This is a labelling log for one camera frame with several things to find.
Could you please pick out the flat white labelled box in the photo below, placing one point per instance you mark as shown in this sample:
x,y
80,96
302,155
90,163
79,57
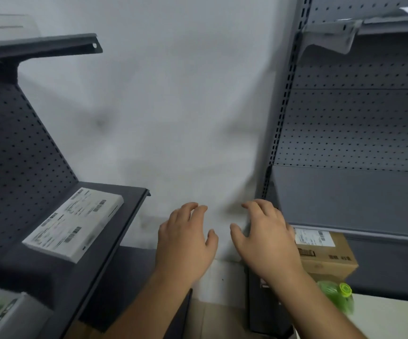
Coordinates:
x,y
73,224

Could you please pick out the person's right thumb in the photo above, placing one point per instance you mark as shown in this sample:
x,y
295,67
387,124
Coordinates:
x,y
237,237

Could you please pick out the light grey pegboard shelving unit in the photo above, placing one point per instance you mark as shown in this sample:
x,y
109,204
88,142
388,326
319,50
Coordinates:
x,y
349,137

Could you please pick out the person's right hand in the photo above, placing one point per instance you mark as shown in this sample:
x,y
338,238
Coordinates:
x,y
269,243

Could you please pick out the translucent plastic label holder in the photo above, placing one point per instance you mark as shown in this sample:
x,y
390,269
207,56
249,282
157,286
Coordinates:
x,y
331,33

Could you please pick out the person's right forearm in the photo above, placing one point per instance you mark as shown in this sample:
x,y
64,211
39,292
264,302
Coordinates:
x,y
313,310

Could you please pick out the brown cardboard box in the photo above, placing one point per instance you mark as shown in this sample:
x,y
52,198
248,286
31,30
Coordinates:
x,y
331,261

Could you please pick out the person's left forearm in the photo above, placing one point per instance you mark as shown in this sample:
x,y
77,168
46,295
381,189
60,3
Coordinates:
x,y
154,307

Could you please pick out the person's left thumb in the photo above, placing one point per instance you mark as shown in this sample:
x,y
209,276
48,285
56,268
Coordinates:
x,y
212,240

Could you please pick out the person's left hand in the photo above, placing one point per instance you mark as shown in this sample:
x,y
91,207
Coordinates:
x,y
181,243

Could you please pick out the dark grey pegboard shelving unit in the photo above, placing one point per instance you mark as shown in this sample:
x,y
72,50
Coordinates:
x,y
16,148

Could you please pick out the white shipping label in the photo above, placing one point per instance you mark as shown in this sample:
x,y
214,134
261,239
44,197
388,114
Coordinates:
x,y
312,237

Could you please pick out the grey box with green label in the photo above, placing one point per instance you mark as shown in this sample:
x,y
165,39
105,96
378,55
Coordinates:
x,y
9,314

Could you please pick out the green plastic bottle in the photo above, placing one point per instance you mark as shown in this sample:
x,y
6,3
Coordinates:
x,y
334,294

